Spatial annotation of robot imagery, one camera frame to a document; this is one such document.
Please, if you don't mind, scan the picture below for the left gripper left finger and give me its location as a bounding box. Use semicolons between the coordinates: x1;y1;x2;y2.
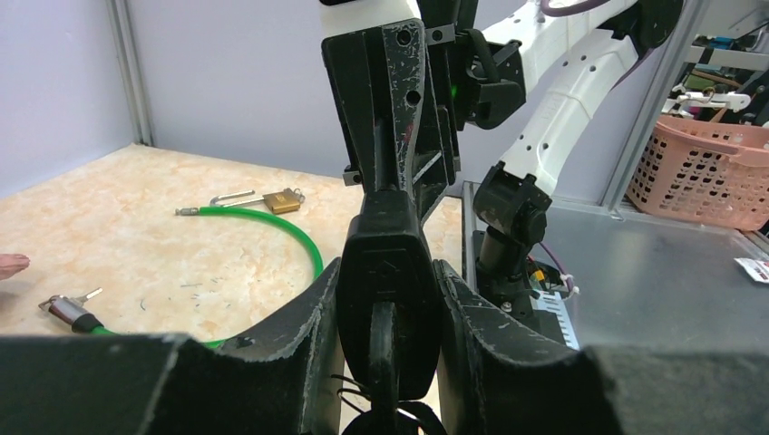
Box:
1;261;343;434

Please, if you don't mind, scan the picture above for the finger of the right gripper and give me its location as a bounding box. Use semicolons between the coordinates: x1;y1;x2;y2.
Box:
321;18;456;222

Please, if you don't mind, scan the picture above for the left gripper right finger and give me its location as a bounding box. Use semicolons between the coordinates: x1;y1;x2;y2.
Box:
433;260;768;434

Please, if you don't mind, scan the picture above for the black padlock with keys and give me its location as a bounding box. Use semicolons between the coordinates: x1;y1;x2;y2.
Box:
336;190;442;434

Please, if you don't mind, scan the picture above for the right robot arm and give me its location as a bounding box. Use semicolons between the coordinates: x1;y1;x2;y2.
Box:
319;1;683;295

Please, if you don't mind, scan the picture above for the small white paper label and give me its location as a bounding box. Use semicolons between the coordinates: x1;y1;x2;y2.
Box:
735;258;769;284

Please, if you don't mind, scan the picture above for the pink plastic basket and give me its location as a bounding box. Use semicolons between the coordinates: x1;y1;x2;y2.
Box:
626;115;768;231

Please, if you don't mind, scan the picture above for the pink cloth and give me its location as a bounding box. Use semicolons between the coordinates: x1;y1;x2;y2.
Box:
0;254;31;281

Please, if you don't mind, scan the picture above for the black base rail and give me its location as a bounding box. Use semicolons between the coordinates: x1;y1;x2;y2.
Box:
464;230;580;350

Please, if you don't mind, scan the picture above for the brass padlock on cable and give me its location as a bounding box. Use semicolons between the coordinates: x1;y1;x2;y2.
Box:
209;188;306;215

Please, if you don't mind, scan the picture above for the aluminium frame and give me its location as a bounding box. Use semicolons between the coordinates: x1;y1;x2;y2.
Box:
117;1;768;349

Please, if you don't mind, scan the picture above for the green cable lock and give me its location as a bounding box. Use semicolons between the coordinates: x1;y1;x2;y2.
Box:
38;206;325;336

